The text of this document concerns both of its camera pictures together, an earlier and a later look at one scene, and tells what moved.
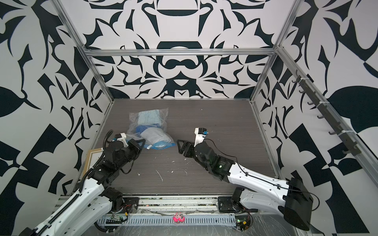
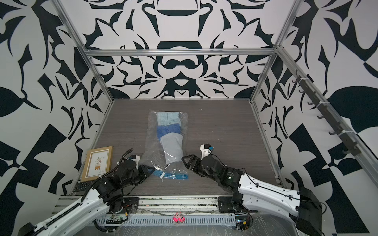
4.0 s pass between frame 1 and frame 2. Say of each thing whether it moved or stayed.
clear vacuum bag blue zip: moved
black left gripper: moved
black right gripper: moved
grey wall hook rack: stayed
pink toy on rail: stayed
